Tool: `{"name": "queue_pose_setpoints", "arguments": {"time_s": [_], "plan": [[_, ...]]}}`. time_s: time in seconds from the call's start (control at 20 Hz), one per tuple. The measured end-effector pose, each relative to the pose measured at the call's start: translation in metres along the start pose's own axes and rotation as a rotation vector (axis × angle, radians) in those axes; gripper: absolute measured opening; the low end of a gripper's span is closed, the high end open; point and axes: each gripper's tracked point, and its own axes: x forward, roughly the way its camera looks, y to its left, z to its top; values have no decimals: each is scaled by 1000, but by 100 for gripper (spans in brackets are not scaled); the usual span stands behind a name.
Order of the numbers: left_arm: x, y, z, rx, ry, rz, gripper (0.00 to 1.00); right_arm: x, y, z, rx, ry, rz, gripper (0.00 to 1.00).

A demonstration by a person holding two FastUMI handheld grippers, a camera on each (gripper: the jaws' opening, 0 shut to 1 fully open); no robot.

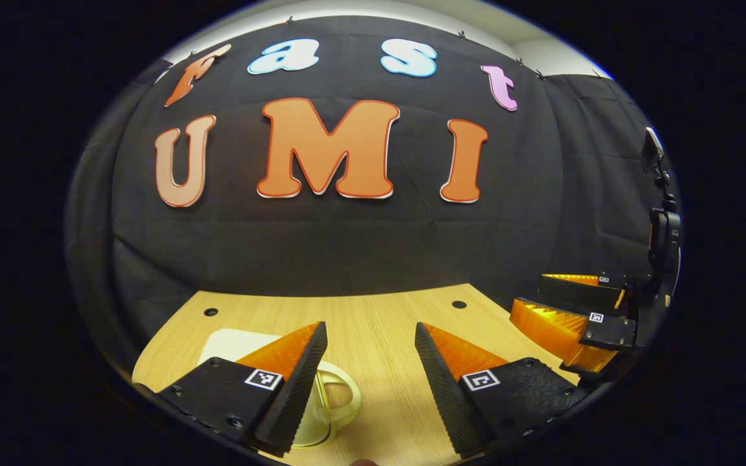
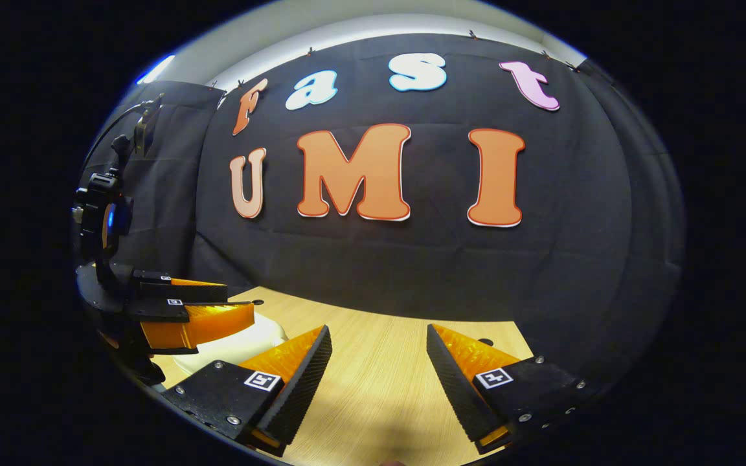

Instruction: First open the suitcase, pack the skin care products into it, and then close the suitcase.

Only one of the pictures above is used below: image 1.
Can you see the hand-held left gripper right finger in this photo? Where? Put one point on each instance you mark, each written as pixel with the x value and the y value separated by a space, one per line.
pixel 441 388

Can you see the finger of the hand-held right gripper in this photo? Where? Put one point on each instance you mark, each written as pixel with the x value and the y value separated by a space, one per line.
pixel 580 291
pixel 554 333

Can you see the cream yellow suitcase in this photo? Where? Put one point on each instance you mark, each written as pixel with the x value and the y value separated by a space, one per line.
pixel 230 343

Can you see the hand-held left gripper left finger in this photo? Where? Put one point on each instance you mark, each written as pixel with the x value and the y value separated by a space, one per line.
pixel 302 382

